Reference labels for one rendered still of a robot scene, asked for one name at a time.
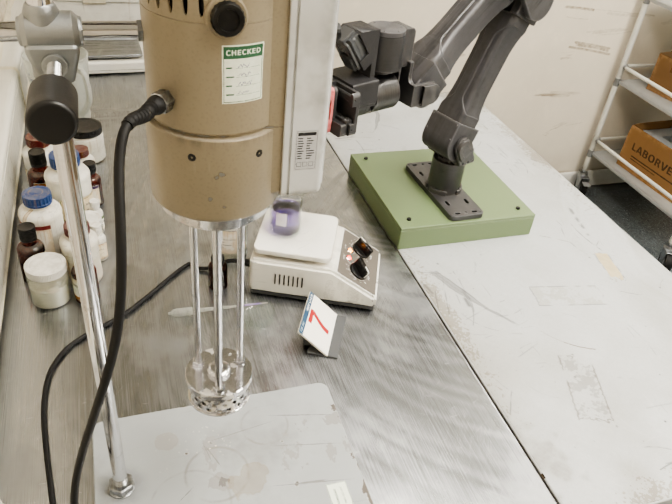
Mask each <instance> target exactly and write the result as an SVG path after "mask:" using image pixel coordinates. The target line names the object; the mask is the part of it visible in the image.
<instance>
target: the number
mask: <svg viewBox="0 0 672 504"><path fill-rule="evenodd" d="M333 317H334V313H333V312H332V311H331V310H330V309H329V308H328V307H327V306H325V305H324V304H323V303H322V302H321V301H320V300H319V299H317V298H316V297H315V296H314V297H313V301H312V304H311V308H310V311H309V315H308V318H307V322H306V325H305V329H304V332H303V334H304V335H306V336H307V337H308V338H309V339H310V340H311V341H313V342H314V343H315V344H316V345H317V346H319V347H320V348H321V349H322V350H323V351H324V352H325V350H326V346H327V342H328V338H329V334H330V329H331V325H332V321H333Z"/></svg>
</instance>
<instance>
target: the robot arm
mask: <svg viewBox="0 0 672 504"><path fill-rule="evenodd" d="M553 2H554V0H457V1H456V2H455V3H454V4H453V6H452V7H451V8H450V9H449V10H448V11H447V12H446V14H445V15H444V16H443V17H442V18H441V19H440V21H439V22H438V23H437V24H436V25H435V26H434V27H433V28H432V29H431V30H430V31H429V32H428V33H427V34H426V35H425V36H424V37H422V38H421V39H420V40H418V41H416V42H415V43H414V41H415V36H416V29H415V28H413V27H411V26H409V25H406V24H404V23H402V22H400V21H372V22H369V23H365V22H363V21H361V20H360V21H353V22H347V23H343V24H342V25H341V29H342V33H341V38H340V40H338V41H336V44H335V47H336V49H337V51H338V53H339V56H340V58H341V60H342V62H343V64H344V65H345V66H342V67H338V68H333V75H332V85H331V95H330V106H329V116H328V126H327V133H328V132H330V133H332V134H333V135H335V136H336V137H342V136H345V135H346V136H350V135H353V134H355V133H356V128H357V120H358V116H360V115H364V114H368V113H371V112H375V111H379V110H383V109H387V108H391V107H394V106H395V105H396V104H397V103H398V101H400V102H401V103H403V104H405V105H407V106H409V107H410V108H412V107H418V108H425V107H427V106H428V105H430V104H433V103H434V102H435V101H436V100H437V99H438V97H439V95H440V92H441V91H442V90H443V89H444V88H445V87H446V85H447V84H446V82H445V79H446V78H447V77H448V76H449V75H450V73H451V70H452V68H453V66H454V65H455V63H456V62H457V60H458V59H459V57H460V56H461V55H462V53H463V52H464V51H465V50H466V48H467V47H468V46H469V45H470V44H471V43H472V41H473V40H474V39H475V38H476V37H477V36H478V34H479V36H478V38H477V40H476V42H475V45H474V47H473V49H472V51H471V53H470V55H469V57H468V58H467V60H466V62H465V64H464V66H463V68H462V70H461V72H460V74H459V76H458V78H457V80H456V82H455V84H454V85H453V87H452V89H451V90H450V92H449V93H448V95H447V96H446V97H445V99H444V100H443V101H442V102H441V103H440V105H439V107H438V109H437V110H435V109H433V111H432V113H431V115H430V117H429V119H428V121H427V123H426V125H425V127H424V130H423V133H422V141H423V143H424V144H425V145H426V146H428V148H429V149H430V150H432V151H434V153H433V158H432V161H424V162H413V163H407V165H406V170H407V172H408V173H409V174H410V175H411V176H412V177H413V179H414V180H415V181H416V182H417V183H418V185H419V186H420V187H421V188H422V189H423V190H424V192H425V193H426V194H427V195H428V196H429V197H430V199H431V200H432V201H433V202H434V203H435V204H436V206H437V207H438V208H439V209H440V210H441V212H442V213H443V214H444V215H445V216H446V217H447V219H448V220H450V221H453V222H455V221H463V220H471V219H479V218H482V215H483V210H482V209H481V208H480V207H479V206H478V205H477V204H476V203H475V202H474V201H473V200H472V199H471V197H470V196H469V195H468V194H467V193H466V192H465V191H464V190H463V189H462V183H461V181H462V177H463V173H464V169H465V165H466V164H469V163H472V162H474V154H473V151H474V148H473V141H474V139H475V137H476V135H477V134H478V132H479V130H477V129H475V127H476V125H477V124H478V122H479V119H480V114H481V111H482V108H483V105H484V103H485V100H486V98H487V96H488V94H489V92H490V90H491V88H492V86H493V84H494V82H495V80H496V78H497V76H498V75H499V73H500V71H501V69H502V67H503V65H504V63H505V61H506V59H507V57H508V56H509V54H510V52H511V51H512V49H513V48H514V46H515V45H516V43H517V42H518V40H519V39H520V38H521V37H522V36H523V35H524V34H525V32H526V30H527V28H528V27H529V25H532V26H535V24H536V22H537V21H540V20H541V19H543V18H544V17H545V16H546V15H547V13H548V12H549V10H550V9H551V7H552V5H553Z"/></svg>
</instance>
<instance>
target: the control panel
mask: <svg viewBox="0 0 672 504"><path fill-rule="evenodd" d="M358 239H359V238H358V237H356V236H355V235H353V234H352V233H350V232H349V231H347V230H346V229H345V230H344V235H343V241H342V247H341V252H340V258H339V264H338V269H337V272H338V273H340V274H341V275H343V276H345V277H346V278H348V279H349V280H351V281H352V282H354V283H356V284H357V285H359V286H360V287H362V288H363V289H365V290H367V291H368V292H370V293H371V294H373V295H375V290H376V279H377V268H378V258H379V251H377V250H376V249H374V248H373V247H371V246H370V247H371V248H372V249H373V253H372V254H371V255H370V256H369V257H368V258H366V259H365V258H363V260H364V262H365V264H366V266H367V268H368V269H369V271H370V273H369V274H368V275H367V277H366V279H364V280H360V279H358V278H356V277H355V276H354V275H353V274H352V272H351V270H350V265H351V264H352V263H354V262H355V261H356V260H357V259H358V258H359V257H360V256H358V255H357V254H356V252H355V251H354V249H353V244H354V243H356V241H357V240H358ZM349 248H350V249H352V252H350V251H349V250H348V249H349ZM347 256H350V257H351V260H350V259H348V258H347Z"/></svg>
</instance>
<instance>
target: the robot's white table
mask: <svg viewBox="0 0 672 504"><path fill-rule="evenodd" d="M448 93H449V92H441V93H440V95H439V97H438V99H437V100H436V101H435V102H434V103H433V104H430V105H428V106H427V107H425V108H418V107H412V108H410V107H409V106H407V105H405V104H403V103H401V102H400V101H398V103H397V104H396V105H395V106H394V107H391V108H387V109H383V110H379V111H375V112H371V113H368V114H364V115H360V116H358V120H357V128H356V133H355V134H353V135H350V136H346V135H345V136H342V137H336V136H335V135H333V134H332V133H330V132H328V133H327V136H326V140H327V142H328V143H329V145H330V147H331V148H332V150H333V151H334V153H335V154H336V156H337V158H338V159H339V161H340V162H341V164H342V165H343V167H344V169H345V170H346V172H347V173H348V172H349V164H350V157H351V154H358V153H373V152H388V151H404V150H419V149H429V148H428V146H426V145H425V144H424V143H423V141H422V133H423V130H424V127H425V125H426V123H427V121H428V119H429V117H430V115H431V113H432V111H433V109H435V110H437V109H438V107H439V105H440V103H441V102H442V101H443V100H444V99H445V97H446V96H447V95H448ZM475 129H477V130H479V132H478V134H477V135H476V137H475V139H474V141H473V148H474V152H475V153H476V154H477V155H478V157H479V158H480V159H481V160H482V161H483V162H484V163H485V164H486V165H487V166H488V167H489V168H490V169H491V170H492V171H493V172H494V173H495V174H496V175H497V176H498V177H499V178H500V179H501V180H502V181H503V182H504V183H505V184H506V185H507V186H508V187H509V188H510V189H511V190H512V191H513V192H514V193H515V194H516V195H517V196H518V197H519V198H520V199H521V200H522V201H523V202H524V203H525V204H526V205H527V206H528V207H529V208H530V209H531V211H532V212H533V213H534V214H535V218H534V221H533V224H532V227H531V230H530V233H529V234H526V235H517V236H509V237H500V238H492V239H483V240H475V241H466V242H458V243H449V244H441V245H432V246H424V247H415V248H407V249H397V248H396V246H395V245H394V243H393V242H392V240H391V239H390V237H389V235H388V234H387V232H386V231H385V229H384V228H383V226H382V224H381V223H380V221H379V220H378V218H377V217H376V215H375V213H374V212H373V210H372V209H371V207H370V206H369V204H368V202H367V201H366V199H365V198H364V196H363V195H362V193H361V192H360V190H359V188H358V187H357V185H356V184H355V182H354V181H353V179H352V177H351V176H350V174H349V173H348V175H349V176H350V178H351V180H352V181H353V183H354V184H355V186H356V187H357V189H358V191H359V192H360V194H361V195H362V197H363V199H364V200H365V202H366V203H367V205H368V206H369V208H370V210H371V211H372V213H373V214H374V216H375V217H376V219H377V221H378V222H379V224H380V225H381V227H382V228H383V230H384V232H385V233H386V235H387V236H388V238H389V239H390V241H391V243H392V244H393V246H394V247H395V249H396V250H397V252H398V254H399V255H400V257H401V258H402V260H403V262H404V263H405V265H406V266H407V268H408V269H409V271H410V273H411V274H412V276H413V277H414V279H415V280H416V282H417V284H418V285H419V287H420V288H421V290H422V291H423V293H424V295H425V296H426V298H427V299H428V301H429V302H430V304H431V306H432V307H433V309H434V310H435V312H436V313H437V315H438V317H439V318H440V320H441V321H442V323H443V325H444V326H445V328H446V329H447V331H448V332H449V334H450V336H451V337H452V339H453V340H454V342H455V343H456V345H457V347H458V348H459V350H460V351H461V353H462V354H463V356H464V358H465V359H466V361H467V362H468V364H469V365H470V367H471V369H472V370H473V372H474V373H475V375H476V377H477V378H478V380H479V381H480V383H481V384H482V386H483V388H484V389H485V391H486V392H487V394H488V395H489V397H490V399H491V400H492V402H493V403H494V405H495V406H496V408H497V410H498V411H499V413H500V414H501V416H502V417H503V419H504V421H505V422H506V424H507V425H508V427H509V428H510V430H511V432H512V433H513V435H514V436H515V438H516V440H517V441H518V443H519V444H520V446H521V447H522V449H523V451H524V452H525V454H526V455H527V457H528V458H529V460H530V462H531V463H532V465H533V466H534V468H535V469H536V471H537V473H538V474H539V476H540V477H541V479H542V480H543V482H544V484H545V485H546V487H547V488H548V490H549V491H550V493H551V495H552V496H553V498H554V499H555V501H556V503H557V504H672V273H671V272H670V271H669V270H667V269H666V268H665V267H664V266H663V265H662V264H661V263H660V262H658V261H657V260H656V259H655V258H654V257H653V256H652V255H651V254H649V253H648V252H647V251H646V250H645V249H644V248H643V247H642V246H640V245H639V244H638V243H637V242H636V241H635V240H634V239H633V238H632V237H630V236H629V235H628V234H627V233H626V232H625V231H624V230H622V229H621V228H620V227H619V226H618V225H616V224H615V223H614V222H613V221H612V220H611V219H610V218H609V217H608V216H607V215H606V214H605V213H604V212H602V211H601V210H600V209H599V208H598V207H597V206H596V205H595V204H593V203H592V202H591V201H590V200H589V199H588V198H587V197H586V196H584V195H583V194H582V193H581V192H580V191H579V190H578V189H577V188H575V187H574V186H573V185H572V184H571V183H570V182H569V181H567V180H566V179H565V178H564V177H563V176H562V175H561V174H560V173H559V172H558V171H556V170H555V169H554V168H553V167H552V166H551V165H550V164H549V163H547V162H546V161H545V160H544V159H543V158H542V157H541V156H540V155H538V154H537V153H536V152H535V151H534V150H533V149H532V148H531V147H530V146H528V145H527V144H526V143H525V142H524V141H523V140H522V139H521V138H519V137H518V136H517V135H516V134H515V133H514V132H513V131H512V130H510V129H509V128H508V127H507V126H506V125H505V124H504V123H503V122H501V121H500V120H499V119H498V118H497V117H496V116H495V115H494V114H493V113H491V112H490V111H489V110H488V109H487V108H486V107H485V106H484V105H483V108H482V111H481V114H480V119H479V122H478V124H477V125H476V127H475Z"/></svg>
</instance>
